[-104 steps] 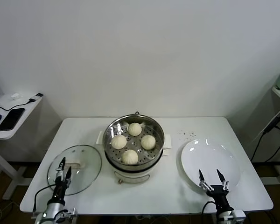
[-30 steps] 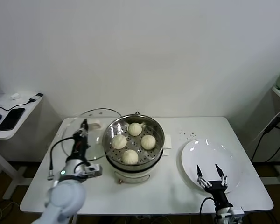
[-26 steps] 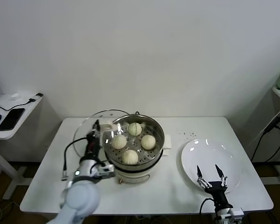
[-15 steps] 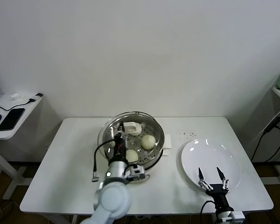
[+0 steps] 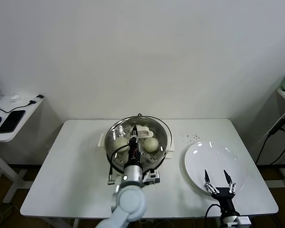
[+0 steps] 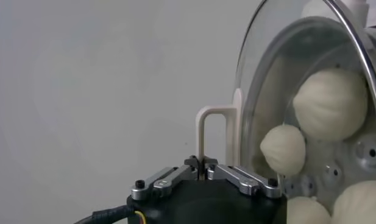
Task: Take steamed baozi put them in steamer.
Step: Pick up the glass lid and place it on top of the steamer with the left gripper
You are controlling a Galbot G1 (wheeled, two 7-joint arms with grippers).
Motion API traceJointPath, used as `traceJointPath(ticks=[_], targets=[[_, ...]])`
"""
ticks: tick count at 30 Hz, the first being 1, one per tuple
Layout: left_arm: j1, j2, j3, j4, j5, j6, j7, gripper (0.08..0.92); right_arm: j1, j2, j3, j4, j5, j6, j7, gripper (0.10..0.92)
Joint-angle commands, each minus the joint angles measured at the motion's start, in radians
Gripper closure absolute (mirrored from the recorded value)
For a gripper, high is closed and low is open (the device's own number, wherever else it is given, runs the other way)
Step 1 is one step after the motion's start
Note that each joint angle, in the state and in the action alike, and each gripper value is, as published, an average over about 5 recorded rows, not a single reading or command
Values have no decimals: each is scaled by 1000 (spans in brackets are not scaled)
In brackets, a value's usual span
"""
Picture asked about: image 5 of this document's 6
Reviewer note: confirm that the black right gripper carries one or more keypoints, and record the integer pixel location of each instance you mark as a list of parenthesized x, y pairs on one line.
[(224, 198)]

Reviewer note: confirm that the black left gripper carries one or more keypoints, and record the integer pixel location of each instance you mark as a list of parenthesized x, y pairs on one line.
[(134, 153)]

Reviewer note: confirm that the round glass pot lid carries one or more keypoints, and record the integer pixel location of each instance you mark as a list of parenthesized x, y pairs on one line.
[(146, 133)]

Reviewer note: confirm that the white steamed baozi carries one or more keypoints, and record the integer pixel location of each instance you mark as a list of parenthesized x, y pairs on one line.
[(150, 145), (120, 143)]

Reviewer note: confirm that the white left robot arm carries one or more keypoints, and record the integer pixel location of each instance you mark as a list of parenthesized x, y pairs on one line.
[(128, 202)]

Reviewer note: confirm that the perforated steel steamer basket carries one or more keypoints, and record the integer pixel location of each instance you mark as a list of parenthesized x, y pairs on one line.
[(114, 133)]

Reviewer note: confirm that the white round plate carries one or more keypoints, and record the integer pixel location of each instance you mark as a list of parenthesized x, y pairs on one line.
[(213, 164)]

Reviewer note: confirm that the white electric cooker base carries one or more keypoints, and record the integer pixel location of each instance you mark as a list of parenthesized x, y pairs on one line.
[(100, 142)]

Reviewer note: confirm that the small black adapter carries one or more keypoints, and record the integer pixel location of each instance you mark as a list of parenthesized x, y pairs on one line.
[(39, 96)]

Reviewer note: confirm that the white side table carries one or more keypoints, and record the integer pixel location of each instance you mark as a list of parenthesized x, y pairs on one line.
[(31, 109)]

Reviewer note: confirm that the black smartphone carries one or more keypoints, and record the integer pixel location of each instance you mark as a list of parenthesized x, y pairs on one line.
[(11, 121)]

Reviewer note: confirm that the small white case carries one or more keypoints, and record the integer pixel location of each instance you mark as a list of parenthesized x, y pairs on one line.
[(14, 97)]

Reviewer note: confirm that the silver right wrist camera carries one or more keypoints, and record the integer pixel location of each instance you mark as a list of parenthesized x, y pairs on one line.
[(243, 220)]

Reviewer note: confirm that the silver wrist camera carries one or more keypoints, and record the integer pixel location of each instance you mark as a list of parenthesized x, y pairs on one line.
[(152, 177), (243, 220)]

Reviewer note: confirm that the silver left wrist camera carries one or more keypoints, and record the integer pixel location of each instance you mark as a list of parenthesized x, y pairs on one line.
[(152, 177)]

